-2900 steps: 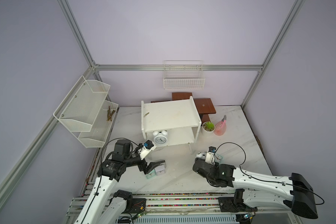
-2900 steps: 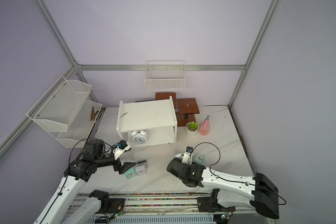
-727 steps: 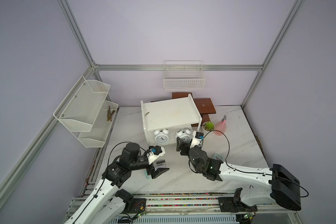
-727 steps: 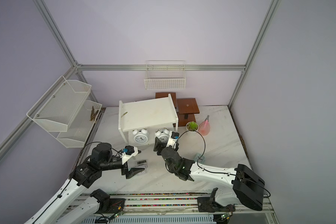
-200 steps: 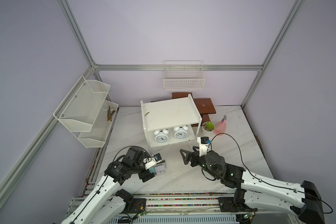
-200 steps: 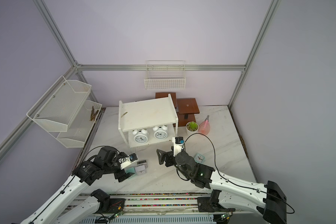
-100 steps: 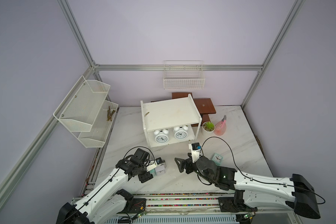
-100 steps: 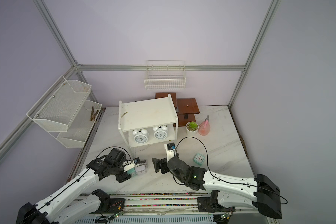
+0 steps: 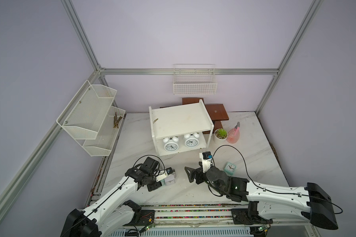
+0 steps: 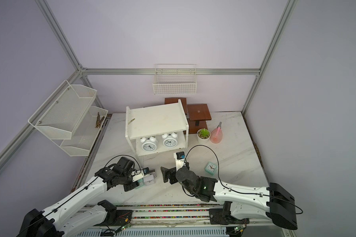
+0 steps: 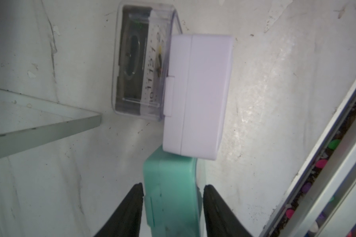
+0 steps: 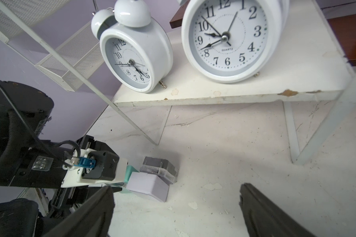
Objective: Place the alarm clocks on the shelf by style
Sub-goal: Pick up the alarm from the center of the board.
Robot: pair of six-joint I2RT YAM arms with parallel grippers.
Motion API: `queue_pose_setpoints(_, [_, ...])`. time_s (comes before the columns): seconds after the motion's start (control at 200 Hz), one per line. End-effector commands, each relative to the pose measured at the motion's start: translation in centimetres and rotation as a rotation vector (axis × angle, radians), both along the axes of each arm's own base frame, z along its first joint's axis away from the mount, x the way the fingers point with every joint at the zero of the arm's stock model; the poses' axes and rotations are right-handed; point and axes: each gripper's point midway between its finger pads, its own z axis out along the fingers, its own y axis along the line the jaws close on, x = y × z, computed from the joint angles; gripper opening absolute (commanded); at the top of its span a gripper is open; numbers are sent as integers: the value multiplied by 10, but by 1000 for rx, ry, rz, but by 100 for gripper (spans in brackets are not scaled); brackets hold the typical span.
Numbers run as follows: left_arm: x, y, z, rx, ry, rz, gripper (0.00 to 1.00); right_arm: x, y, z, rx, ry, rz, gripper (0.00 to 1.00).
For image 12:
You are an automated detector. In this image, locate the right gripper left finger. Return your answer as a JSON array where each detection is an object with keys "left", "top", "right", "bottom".
[{"left": 43, "top": 186, "right": 115, "bottom": 237}]

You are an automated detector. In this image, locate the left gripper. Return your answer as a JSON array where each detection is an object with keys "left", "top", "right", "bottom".
[{"left": 26, "top": 134, "right": 122, "bottom": 218}]

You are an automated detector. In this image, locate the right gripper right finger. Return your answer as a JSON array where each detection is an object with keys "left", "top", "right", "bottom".
[{"left": 239, "top": 183, "right": 314, "bottom": 237}]

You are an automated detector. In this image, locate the white twin-bell alarm clock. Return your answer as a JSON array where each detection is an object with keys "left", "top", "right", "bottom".
[
  {"left": 182, "top": 0, "right": 290, "bottom": 84},
  {"left": 91, "top": 1, "right": 173, "bottom": 93}
]

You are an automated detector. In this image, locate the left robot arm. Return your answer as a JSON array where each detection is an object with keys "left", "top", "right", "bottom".
[{"left": 0, "top": 81, "right": 120, "bottom": 237}]

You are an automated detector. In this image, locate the lavender square alarm clock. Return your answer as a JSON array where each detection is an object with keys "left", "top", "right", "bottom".
[{"left": 127, "top": 172, "right": 169, "bottom": 202}]

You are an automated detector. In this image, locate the white two-tier shelf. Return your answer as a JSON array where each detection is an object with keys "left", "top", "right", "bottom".
[{"left": 0, "top": 0, "right": 356, "bottom": 166}]

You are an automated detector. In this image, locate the mint square clock left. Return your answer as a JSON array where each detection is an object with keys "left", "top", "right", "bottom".
[{"left": 120, "top": 165, "right": 139, "bottom": 194}]

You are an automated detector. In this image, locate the clear grey square clock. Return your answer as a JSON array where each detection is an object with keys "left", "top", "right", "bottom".
[{"left": 140, "top": 157, "right": 178, "bottom": 185}]

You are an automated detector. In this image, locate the brown wooden step stand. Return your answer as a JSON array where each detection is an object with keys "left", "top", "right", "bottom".
[{"left": 171, "top": 1, "right": 356, "bottom": 74}]

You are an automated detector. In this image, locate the white mesh two-tier wall rack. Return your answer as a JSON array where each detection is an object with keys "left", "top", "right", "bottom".
[{"left": 0, "top": 1, "right": 118, "bottom": 94}]

